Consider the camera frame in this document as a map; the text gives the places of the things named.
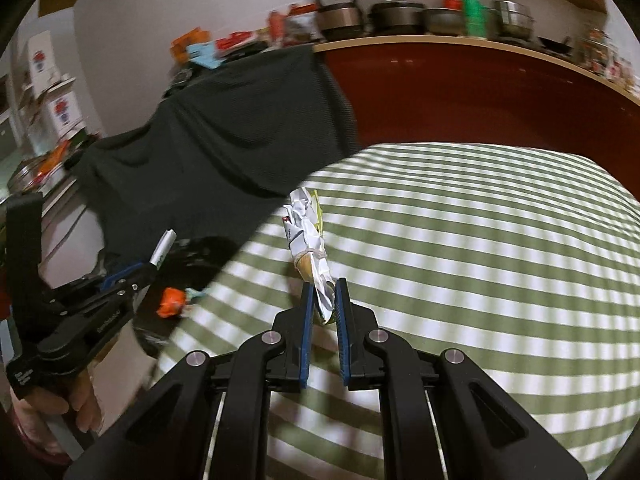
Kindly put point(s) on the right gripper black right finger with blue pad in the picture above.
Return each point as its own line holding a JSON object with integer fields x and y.
{"x": 360, "y": 342}

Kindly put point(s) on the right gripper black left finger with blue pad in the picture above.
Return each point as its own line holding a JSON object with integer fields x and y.
{"x": 290, "y": 335}

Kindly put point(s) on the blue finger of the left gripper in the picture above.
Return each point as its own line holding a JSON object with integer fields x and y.
{"x": 116, "y": 280}

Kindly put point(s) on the orange wrapper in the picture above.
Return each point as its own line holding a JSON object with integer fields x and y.
{"x": 172, "y": 302}

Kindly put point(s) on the white paper wrapper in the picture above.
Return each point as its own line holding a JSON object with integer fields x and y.
{"x": 303, "y": 227}

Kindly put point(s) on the white paper tube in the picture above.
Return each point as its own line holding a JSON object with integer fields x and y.
{"x": 163, "y": 248}

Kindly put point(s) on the teal white tube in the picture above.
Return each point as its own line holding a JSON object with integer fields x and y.
{"x": 191, "y": 296}

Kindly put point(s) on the red kitchen cabinets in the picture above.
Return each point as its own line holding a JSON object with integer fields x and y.
{"x": 432, "y": 90}

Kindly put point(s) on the person's left hand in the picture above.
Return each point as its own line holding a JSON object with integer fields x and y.
{"x": 80, "y": 401}

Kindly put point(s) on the dark green draped cloth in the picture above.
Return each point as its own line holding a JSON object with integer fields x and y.
{"x": 217, "y": 157}

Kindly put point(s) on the white box red print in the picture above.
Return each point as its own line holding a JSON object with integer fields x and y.
{"x": 64, "y": 113}

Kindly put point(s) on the green white checkered tablecloth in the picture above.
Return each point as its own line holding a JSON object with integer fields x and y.
{"x": 527, "y": 260}

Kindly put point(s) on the orange bag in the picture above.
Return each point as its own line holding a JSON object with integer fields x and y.
{"x": 178, "y": 46}

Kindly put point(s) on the light blue box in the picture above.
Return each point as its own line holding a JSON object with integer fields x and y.
{"x": 204, "y": 54}

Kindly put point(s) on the red plastic item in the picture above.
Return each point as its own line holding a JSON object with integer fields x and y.
{"x": 235, "y": 39}

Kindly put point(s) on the snack bag on counter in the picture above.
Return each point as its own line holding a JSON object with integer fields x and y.
{"x": 300, "y": 25}

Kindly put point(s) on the rice cooker open lid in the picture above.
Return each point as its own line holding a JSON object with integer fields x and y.
{"x": 339, "y": 19}

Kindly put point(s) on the black pot with lid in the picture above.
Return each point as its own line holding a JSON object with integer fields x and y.
{"x": 397, "y": 17}

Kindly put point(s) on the grey metal bowl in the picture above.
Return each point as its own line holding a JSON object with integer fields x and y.
{"x": 444, "y": 22}

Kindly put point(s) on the green thermos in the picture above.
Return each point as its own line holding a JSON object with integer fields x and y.
{"x": 474, "y": 15}

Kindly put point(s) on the black wok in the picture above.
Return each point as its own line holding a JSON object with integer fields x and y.
{"x": 561, "y": 48}

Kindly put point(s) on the red thermos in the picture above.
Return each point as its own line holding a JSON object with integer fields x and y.
{"x": 452, "y": 4}

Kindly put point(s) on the steel steamer pot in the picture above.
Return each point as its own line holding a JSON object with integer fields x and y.
{"x": 514, "y": 19}

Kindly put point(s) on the condiment jars rack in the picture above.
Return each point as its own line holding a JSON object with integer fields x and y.
{"x": 599, "y": 56}

